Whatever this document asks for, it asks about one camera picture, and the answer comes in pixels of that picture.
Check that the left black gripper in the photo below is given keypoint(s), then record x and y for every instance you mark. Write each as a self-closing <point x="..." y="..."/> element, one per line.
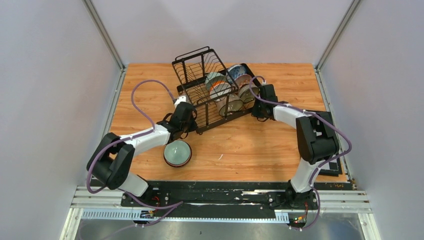
<point x="194" y="125"/>

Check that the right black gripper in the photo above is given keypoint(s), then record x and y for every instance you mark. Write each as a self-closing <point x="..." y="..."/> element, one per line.
<point x="255" y="113"/>

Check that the beige bowl black rim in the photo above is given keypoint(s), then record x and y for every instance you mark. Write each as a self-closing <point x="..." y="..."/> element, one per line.
<point x="228" y="104"/>

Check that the celadon bowl black rim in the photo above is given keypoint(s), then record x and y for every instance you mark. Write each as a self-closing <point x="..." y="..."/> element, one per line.
<point x="177" y="154"/>

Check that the black wire dish rack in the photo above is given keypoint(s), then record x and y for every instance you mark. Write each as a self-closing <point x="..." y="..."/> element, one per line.
<point x="191" y="69"/>

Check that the blue floral bowl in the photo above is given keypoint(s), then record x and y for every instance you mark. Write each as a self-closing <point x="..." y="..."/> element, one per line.
<point x="234" y="72"/>

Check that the celadon bowl brown rim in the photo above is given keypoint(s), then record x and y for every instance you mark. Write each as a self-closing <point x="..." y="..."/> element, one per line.
<point x="214" y="78"/>

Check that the red white patterned bowl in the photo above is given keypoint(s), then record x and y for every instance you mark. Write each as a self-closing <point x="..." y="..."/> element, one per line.
<point x="243" y="79"/>

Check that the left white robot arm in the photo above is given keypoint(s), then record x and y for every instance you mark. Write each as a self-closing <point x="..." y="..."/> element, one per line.
<point x="112" y="159"/>

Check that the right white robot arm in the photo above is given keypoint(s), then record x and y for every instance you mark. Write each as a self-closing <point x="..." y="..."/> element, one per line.
<point x="305" y="175"/>

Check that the black white checkerboard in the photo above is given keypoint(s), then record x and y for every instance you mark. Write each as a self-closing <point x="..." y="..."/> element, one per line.
<point x="326" y="165"/>

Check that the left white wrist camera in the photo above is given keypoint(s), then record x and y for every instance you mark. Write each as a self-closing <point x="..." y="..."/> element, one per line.
<point x="180" y="99"/>

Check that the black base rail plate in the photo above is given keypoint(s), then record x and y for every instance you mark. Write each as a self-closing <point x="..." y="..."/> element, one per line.
<point x="223" y="199"/>

